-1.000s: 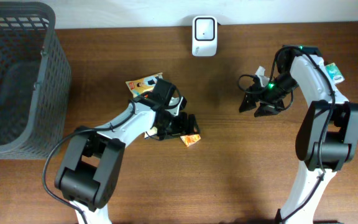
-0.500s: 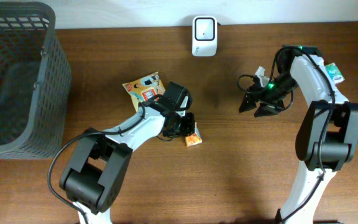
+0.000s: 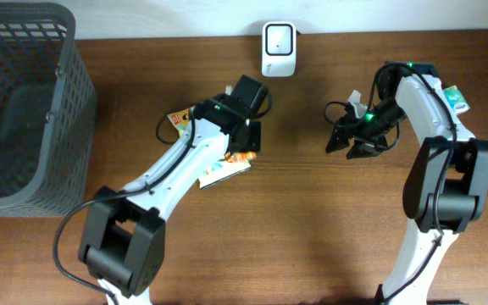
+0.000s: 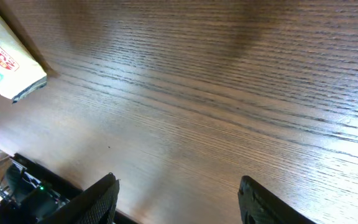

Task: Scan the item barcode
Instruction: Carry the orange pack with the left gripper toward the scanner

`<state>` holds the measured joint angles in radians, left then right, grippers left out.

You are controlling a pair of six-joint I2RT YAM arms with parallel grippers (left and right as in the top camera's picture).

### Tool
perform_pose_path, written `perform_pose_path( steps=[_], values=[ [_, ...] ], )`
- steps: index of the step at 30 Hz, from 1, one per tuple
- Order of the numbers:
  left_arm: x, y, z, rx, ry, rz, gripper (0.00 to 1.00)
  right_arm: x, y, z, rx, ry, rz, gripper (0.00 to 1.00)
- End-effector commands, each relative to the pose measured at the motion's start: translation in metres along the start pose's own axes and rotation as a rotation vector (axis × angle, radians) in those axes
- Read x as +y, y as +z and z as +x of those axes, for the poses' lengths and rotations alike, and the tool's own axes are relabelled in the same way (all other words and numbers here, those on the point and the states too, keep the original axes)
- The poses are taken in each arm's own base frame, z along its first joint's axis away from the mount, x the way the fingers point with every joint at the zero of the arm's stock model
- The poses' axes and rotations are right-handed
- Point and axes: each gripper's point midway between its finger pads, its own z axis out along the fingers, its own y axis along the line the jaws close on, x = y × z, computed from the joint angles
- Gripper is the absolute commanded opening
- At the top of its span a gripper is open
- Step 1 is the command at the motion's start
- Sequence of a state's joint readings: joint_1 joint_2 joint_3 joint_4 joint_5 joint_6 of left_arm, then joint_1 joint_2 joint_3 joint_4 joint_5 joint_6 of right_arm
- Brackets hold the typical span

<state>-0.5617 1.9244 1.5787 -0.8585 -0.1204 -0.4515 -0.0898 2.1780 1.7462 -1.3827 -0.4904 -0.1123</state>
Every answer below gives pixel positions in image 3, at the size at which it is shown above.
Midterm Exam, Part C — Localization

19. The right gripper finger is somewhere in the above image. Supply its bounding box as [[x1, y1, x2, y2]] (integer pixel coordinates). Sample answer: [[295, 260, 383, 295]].
[[325, 127, 353, 153], [346, 141, 383, 159]]

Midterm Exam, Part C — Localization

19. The orange tissue pack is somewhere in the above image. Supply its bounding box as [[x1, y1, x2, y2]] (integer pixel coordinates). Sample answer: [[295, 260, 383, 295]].
[[225, 152, 257, 163]]

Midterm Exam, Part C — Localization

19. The yellow snack bag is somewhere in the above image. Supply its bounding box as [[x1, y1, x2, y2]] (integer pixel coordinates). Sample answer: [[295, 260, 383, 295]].
[[166, 108, 252, 189]]

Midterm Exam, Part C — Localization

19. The green tissue pack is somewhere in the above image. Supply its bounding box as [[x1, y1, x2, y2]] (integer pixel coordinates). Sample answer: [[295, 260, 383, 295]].
[[443, 86, 470, 115]]

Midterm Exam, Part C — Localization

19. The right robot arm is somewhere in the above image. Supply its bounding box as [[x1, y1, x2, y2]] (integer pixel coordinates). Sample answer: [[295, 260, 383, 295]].
[[325, 61, 488, 304]]

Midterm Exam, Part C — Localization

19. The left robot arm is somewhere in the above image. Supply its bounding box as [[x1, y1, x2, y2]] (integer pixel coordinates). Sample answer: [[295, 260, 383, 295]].
[[78, 75, 273, 304]]

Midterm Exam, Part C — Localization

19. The white barcode scanner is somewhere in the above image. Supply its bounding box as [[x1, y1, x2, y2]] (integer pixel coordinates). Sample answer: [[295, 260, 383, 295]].
[[261, 21, 297, 77]]

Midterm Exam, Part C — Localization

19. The dark grey plastic basket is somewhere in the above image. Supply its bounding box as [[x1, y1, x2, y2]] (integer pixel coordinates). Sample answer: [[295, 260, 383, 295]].
[[0, 3, 97, 217]]

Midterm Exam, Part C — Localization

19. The left black cable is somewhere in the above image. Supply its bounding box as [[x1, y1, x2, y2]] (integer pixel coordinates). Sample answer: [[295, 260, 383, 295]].
[[52, 91, 275, 305]]

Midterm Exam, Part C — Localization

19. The right black cable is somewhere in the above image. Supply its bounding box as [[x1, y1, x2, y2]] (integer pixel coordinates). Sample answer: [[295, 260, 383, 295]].
[[323, 62, 459, 305]]

